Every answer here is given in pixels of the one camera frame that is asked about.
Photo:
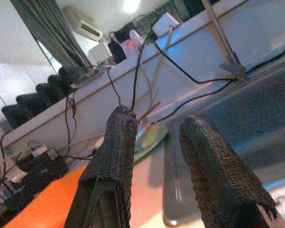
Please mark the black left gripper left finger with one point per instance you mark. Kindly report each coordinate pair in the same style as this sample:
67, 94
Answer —
116, 147

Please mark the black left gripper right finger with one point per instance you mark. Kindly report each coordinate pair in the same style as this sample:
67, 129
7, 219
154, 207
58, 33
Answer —
216, 171

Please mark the orange plastic bowl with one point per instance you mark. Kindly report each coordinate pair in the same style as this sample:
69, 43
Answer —
50, 202

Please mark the green plate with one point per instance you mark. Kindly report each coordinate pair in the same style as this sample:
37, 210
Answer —
148, 148

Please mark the wooden chopstick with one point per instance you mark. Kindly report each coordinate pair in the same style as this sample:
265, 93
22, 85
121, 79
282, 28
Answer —
152, 108
162, 59

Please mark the stainless steel sink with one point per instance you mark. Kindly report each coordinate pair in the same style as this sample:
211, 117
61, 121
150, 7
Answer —
247, 114

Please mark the black charger with white label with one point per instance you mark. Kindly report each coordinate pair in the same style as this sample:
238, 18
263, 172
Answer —
42, 164

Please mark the black rectangular block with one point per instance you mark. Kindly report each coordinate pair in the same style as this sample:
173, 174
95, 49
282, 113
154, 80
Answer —
47, 93
31, 104
59, 84
14, 116

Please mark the black box device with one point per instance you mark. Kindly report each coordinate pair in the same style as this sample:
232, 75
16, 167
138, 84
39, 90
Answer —
117, 51

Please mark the black power strip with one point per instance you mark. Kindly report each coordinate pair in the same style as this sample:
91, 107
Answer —
21, 199

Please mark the white device with red light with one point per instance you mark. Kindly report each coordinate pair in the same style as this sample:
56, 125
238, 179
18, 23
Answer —
134, 39

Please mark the white air conditioner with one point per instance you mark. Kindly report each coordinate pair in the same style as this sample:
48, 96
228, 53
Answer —
85, 26

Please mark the grey curtain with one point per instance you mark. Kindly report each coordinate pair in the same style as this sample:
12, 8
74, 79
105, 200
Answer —
54, 31

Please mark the white box device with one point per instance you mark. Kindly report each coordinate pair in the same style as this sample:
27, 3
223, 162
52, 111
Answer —
166, 23

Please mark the chrome faucet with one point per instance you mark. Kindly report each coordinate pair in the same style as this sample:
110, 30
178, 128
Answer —
219, 33

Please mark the round ceiling lamp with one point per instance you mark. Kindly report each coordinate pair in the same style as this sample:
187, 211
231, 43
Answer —
131, 4

